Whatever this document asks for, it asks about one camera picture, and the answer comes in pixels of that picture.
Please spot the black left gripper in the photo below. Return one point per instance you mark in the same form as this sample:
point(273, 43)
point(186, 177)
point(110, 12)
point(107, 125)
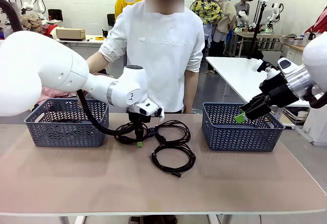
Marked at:
point(138, 119)

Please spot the red hanging cloth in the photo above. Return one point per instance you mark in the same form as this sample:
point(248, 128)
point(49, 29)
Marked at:
point(322, 22)

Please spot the yellow tape roll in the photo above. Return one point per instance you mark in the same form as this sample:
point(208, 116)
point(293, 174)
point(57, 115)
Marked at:
point(100, 38)

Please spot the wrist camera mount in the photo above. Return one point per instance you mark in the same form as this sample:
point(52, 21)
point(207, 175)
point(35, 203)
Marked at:
point(256, 65)
point(159, 113)

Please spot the person's right forearm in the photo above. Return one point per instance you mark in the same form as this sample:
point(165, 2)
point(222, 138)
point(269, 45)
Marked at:
point(98, 62)

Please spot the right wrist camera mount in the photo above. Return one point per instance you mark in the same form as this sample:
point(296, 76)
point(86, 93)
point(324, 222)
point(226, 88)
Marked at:
point(256, 65)

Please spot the mannequin in floral shirt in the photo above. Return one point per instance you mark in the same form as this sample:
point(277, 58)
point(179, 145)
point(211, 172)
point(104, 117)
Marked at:
point(207, 9)

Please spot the mannequin in yellow hoodie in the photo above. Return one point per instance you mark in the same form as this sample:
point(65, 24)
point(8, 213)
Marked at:
point(122, 4)

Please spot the pink checkered cloth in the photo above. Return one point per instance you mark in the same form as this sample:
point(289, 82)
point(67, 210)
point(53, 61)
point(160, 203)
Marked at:
point(58, 93)

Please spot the mannequin in beige jacket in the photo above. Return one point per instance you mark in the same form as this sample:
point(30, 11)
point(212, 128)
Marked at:
point(227, 17)

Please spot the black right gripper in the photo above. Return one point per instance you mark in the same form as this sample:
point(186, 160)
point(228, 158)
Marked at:
point(278, 91)

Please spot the white wooden-top counter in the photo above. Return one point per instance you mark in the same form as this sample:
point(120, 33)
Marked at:
point(293, 53)

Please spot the storage shelf with boxes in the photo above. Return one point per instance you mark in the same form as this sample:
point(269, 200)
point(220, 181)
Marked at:
point(296, 117)

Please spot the black kettle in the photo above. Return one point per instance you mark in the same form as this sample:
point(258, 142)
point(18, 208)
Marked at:
point(312, 35)

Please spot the person's left forearm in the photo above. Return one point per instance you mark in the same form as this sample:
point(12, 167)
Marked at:
point(191, 91)

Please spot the white table leg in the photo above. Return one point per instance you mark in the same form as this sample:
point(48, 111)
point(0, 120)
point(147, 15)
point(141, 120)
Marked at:
point(74, 220)
point(222, 219)

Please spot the black tripod stand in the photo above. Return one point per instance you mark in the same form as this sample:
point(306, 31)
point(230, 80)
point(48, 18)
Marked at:
point(258, 27)

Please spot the background person in dark top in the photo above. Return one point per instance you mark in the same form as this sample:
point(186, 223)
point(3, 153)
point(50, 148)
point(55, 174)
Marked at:
point(242, 5)

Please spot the black office chair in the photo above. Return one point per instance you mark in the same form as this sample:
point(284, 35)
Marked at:
point(111, 20)
point(55, 14)

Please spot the heap of patterned clothes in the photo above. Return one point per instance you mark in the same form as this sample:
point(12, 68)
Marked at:
point(33, 22)

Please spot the grey-blue plastic basket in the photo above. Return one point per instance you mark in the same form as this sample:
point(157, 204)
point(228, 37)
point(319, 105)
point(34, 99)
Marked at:
point(66, 134)
point(230, 137)

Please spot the brown cardboard box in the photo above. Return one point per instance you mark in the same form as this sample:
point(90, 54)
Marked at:
point(70, 33)

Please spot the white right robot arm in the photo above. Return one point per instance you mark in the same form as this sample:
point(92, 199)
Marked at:
point(316, 55)

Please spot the grey robot workbench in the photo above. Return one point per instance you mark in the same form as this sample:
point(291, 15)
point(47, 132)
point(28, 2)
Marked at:
point(265, 37)

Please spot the person in white sweatshirt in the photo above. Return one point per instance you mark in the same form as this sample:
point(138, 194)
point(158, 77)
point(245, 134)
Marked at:
point(158, 55)

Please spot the white work table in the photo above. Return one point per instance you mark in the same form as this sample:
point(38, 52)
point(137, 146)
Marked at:
point(89, 44)

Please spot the white background table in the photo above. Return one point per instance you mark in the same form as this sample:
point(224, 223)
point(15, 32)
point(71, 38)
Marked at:
point(235, 73)

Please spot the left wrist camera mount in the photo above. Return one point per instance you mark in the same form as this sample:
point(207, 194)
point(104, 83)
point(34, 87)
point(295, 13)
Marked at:
point(159, 113)

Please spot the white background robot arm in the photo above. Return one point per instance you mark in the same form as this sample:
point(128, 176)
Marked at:
point(274, 12)
point(242, 17)
point(37, 3)

